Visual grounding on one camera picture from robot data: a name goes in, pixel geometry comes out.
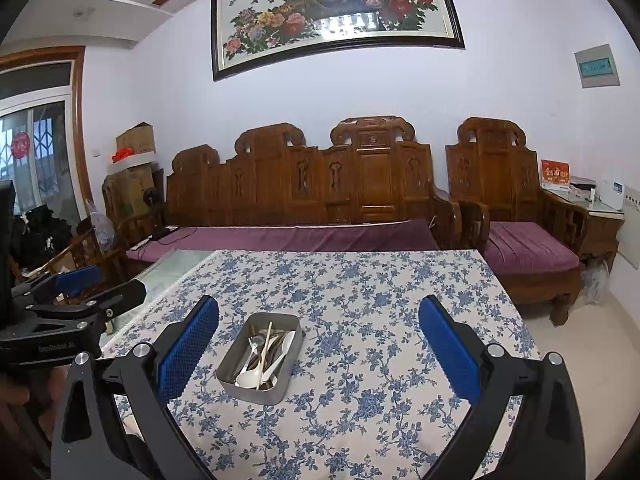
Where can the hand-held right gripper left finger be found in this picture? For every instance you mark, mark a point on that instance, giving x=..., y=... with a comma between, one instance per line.
x=192, y=345

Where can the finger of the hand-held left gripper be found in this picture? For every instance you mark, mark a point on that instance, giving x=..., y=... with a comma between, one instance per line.
x=77, y=279
x=122, y=295

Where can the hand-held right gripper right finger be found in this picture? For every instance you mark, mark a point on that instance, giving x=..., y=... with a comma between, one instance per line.
x=450, y=350

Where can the plain metal spoon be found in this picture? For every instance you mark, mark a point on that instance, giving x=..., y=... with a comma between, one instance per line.
x=256, y=342

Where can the white plastic spoon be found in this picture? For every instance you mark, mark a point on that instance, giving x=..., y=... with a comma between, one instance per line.
x=247, y=379
x=288, y=340

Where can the metal tray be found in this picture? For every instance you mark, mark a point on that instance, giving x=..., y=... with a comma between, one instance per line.
x=250, y=394

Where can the pale wooden chopstick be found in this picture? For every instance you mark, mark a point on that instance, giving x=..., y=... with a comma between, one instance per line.
x=269, y=335

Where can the chopsticks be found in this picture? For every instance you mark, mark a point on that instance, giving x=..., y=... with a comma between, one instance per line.
x=274, y=352

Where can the person's left hand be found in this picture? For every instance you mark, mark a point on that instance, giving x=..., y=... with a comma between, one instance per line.
x=15, y=391

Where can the wooden chair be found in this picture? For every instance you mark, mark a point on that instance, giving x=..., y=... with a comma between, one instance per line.
x=95, y=255

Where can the remote control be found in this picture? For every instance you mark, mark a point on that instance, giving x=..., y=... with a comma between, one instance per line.
x=140, y=244

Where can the black bags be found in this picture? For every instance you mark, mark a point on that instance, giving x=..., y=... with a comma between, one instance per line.
x=45, y=235

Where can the clear plastic bag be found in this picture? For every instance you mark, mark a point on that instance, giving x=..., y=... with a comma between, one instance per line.
x=594, y=282
x=102, y=227

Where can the black device on sofa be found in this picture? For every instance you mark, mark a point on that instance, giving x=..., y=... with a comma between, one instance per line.
x=165, y=233

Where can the large cardboard box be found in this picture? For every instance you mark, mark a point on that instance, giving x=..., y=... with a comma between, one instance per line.
x=127, y=195

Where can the blue floral tablecloth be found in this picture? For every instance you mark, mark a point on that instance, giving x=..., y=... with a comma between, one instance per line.
x=350, y=285

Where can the glass window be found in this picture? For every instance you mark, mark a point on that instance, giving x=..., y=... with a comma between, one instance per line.
x=47, y=160

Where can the white shelf board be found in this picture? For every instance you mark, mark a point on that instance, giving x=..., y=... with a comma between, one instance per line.
x=132, y=162

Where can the purple armchair cushion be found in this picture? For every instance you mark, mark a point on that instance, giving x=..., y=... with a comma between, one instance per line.
x=530, y=247

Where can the red bundle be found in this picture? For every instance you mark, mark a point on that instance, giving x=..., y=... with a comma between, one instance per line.
x=124, y=155

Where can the red round window decoration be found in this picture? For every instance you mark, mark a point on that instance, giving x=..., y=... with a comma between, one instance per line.
x=22, y=146

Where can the small cardboard box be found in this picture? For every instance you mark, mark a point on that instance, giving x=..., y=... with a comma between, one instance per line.
x=136, y=139

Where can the purple sofa cushion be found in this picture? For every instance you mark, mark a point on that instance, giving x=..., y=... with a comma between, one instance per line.
x=300, y=237

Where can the carved wooden armchair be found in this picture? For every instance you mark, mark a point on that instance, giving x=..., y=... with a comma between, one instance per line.
x=492, y=170

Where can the carved wooden sofa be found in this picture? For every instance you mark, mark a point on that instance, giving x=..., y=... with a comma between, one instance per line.
x=370, y=180

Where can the wooden side table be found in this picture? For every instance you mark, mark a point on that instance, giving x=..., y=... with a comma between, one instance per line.
x=600, y=230

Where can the grey and white box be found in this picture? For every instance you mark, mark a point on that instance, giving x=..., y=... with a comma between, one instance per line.
x=582, y=189

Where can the white device box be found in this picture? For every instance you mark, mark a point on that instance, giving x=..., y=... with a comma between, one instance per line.
x=612, y=194

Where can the framed peacock flower painting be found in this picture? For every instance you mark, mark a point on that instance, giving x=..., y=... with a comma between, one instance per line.
x=325, y=5

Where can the wooden door frame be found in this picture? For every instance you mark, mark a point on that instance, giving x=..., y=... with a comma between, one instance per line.
x=77, y=125

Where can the grey wall electrical box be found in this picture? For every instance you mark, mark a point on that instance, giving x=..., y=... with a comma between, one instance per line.
x=596, y=66

